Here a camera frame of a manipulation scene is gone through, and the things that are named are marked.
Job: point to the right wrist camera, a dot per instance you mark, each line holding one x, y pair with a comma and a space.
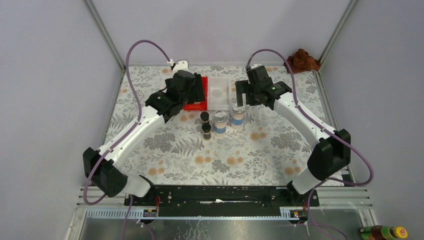
252, 66

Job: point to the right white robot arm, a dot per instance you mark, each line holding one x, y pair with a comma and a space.
329, 152

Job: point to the left clear plastic bin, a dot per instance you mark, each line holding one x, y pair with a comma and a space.
165, 85

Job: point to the floral table mat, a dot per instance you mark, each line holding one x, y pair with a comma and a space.
266, 150

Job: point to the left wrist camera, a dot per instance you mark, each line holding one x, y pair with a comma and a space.
182, 65

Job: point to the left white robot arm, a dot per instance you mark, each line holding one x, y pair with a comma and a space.
103, 166

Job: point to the red plastic bin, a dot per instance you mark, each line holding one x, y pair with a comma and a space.
202, 105

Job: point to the clear plastic bin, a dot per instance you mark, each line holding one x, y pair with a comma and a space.
165, 85
218, 93

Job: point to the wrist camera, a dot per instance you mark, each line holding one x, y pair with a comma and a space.
182, 65
252, 66

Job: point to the brown crumpled cloth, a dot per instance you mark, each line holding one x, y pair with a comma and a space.
301, 61

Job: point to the small dark spice bottle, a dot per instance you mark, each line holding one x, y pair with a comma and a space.
206, 131
205, 117

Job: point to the small dark spice bottle front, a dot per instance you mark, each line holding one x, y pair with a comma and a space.
206, 131

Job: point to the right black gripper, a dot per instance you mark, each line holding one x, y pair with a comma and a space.
243, 87

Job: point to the green yellow-cap bottle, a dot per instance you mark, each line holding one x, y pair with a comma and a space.
382, 232

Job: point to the small dark spice bottle rear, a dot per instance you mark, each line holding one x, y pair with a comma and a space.
205, 117

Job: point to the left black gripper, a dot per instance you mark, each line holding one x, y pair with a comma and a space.
196, 95

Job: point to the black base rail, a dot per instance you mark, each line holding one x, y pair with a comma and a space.
222, 200

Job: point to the blue-label shaker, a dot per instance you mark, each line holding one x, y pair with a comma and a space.
220, 123
237, 116

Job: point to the right clear plastic bin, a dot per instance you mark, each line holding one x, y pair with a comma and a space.
218, 93

